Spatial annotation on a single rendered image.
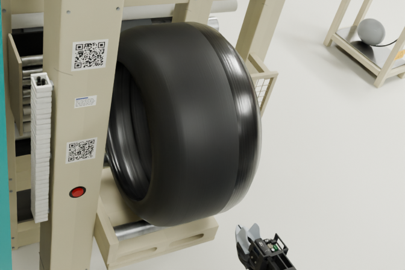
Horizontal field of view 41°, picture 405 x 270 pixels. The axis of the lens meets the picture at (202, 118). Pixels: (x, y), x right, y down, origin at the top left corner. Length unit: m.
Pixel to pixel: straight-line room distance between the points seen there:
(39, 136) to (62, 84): 0.16
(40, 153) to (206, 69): 0.44
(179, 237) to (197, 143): 0.47
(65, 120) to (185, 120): 0.27
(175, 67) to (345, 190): 2.15
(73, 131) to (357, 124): 2.74
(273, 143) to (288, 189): 0.36
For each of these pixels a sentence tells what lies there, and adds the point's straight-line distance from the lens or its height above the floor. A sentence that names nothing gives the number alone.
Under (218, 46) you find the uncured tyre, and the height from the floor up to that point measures 1.45.
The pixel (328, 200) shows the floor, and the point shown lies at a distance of 3.18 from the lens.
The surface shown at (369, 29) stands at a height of 0.29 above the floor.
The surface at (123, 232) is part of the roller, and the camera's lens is 1.58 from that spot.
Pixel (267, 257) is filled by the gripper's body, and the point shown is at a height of 1.21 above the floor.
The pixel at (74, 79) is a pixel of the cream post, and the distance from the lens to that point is 1.19.
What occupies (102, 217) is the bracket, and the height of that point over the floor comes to 0.95.
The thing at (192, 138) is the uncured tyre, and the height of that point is 1.34.
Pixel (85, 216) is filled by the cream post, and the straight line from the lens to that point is 1.57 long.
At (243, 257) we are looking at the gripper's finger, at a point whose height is 1.15.
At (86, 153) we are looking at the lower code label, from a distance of 1.37.
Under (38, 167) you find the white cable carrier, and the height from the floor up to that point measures 1.17.
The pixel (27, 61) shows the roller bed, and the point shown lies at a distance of 1.66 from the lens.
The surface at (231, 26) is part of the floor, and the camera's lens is 4.31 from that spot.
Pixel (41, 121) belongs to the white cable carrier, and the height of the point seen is 1.33.
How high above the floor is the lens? 2.20
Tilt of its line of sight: 41 degrees down
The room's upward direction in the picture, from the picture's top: 16 degrees clockwise
